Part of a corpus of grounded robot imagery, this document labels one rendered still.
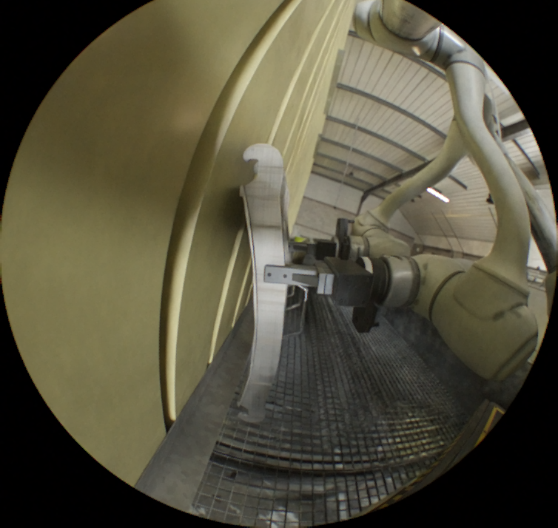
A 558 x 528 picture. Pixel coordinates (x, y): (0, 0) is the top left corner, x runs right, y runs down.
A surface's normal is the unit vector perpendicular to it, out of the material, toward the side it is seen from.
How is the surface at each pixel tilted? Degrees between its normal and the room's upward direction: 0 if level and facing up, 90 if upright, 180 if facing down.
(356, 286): 90
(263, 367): 90
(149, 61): 90
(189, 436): 0
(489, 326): 78
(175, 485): 0
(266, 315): 90
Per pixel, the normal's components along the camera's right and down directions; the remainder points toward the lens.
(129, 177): 0.95, 0.31
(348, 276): -0.08, 0.11
